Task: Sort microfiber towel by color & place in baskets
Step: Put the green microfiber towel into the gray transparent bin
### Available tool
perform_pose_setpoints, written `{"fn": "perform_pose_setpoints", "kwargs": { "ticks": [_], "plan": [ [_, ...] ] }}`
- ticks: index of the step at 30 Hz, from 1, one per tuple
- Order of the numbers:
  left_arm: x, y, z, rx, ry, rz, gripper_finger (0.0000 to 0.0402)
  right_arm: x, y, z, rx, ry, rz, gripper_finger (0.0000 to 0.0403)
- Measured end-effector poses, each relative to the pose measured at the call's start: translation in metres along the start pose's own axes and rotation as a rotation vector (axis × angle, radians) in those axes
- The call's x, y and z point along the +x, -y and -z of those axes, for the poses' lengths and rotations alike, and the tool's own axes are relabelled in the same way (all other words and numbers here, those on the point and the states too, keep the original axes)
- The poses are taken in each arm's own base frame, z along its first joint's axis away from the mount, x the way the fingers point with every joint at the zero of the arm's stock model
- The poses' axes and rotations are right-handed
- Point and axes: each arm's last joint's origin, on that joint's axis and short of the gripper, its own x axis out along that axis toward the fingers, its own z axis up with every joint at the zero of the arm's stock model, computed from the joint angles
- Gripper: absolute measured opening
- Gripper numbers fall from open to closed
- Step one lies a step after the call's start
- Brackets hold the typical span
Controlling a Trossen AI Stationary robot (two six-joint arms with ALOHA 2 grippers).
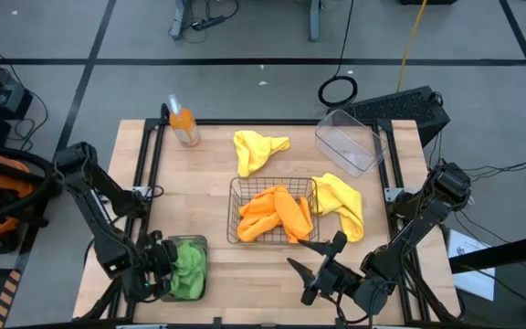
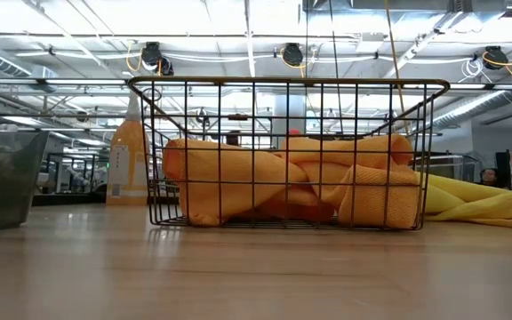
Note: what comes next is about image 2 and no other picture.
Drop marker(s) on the orange microfiber towel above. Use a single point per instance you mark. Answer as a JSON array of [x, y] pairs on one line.
[[371, 195], [220, 178]]

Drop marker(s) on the yellow microfiber towel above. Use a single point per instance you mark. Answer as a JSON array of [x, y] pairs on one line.
[[482, 209]]

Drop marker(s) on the person with red cap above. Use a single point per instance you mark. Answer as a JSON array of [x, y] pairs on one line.
[[296, 132]]

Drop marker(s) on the white building column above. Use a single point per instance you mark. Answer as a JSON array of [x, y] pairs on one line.
[[290, 115]]

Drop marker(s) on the orange spray bottle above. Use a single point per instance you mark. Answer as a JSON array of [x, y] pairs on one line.
[[127, 151]]

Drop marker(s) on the background robot workstation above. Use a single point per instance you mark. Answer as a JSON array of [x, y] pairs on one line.
[[74, 173]]

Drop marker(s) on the clear plastic bin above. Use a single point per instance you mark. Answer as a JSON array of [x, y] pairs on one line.
[[456, 166]]

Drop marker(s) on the grey tinted plastic bin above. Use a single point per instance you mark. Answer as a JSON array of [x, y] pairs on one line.
[[20, 178]]

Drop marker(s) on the black aluminium table frame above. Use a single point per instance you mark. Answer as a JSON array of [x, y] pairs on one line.
[[69, 200]]

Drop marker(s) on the silver ventilation duct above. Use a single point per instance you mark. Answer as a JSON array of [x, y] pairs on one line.
[[474, 104]]

